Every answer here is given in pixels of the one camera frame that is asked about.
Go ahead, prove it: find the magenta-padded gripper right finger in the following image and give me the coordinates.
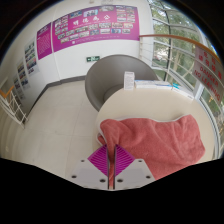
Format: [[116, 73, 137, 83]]
[[114, 144, 156, 190]]

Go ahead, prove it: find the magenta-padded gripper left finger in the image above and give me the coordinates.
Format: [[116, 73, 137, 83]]
[[70, 144, 110, 190]]

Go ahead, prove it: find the pink towel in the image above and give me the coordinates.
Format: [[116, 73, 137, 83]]
[[97, 114, 206, 181]]

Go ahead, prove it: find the small upright white box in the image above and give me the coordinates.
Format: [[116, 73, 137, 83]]
[[123, 71, 136, 91]]

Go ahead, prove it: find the grey tub chair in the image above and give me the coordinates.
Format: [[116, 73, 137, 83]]
[[84, 54, 159, 112]]

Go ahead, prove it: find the flat white blue box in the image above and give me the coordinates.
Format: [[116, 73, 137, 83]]
[[171, 83, 195, 100]]

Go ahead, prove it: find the white stair railing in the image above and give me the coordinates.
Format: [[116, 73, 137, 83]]
[[0, 78, 28, 128]]

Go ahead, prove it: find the green exit sign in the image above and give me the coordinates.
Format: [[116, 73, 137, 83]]
[[86, 55, 101, 63]]

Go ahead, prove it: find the white red danger sign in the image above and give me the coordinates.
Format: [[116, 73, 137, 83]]
[[191, 45, 224, 104]]

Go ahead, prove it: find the narrow magenta text poster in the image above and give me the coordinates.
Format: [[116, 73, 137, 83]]
[[35, 22, 54, 61]]

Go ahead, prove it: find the large magenta photo poster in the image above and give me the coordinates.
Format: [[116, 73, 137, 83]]
[[51, 4, 140, 53]]

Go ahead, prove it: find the white railing with orange handrail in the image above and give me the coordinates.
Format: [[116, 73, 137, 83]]
[[138, 33, 224, 158]]

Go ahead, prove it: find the white photo wall poster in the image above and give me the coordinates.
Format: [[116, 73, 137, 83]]
[[23, 39, 40, 77], [16, 59, 31, 89]]

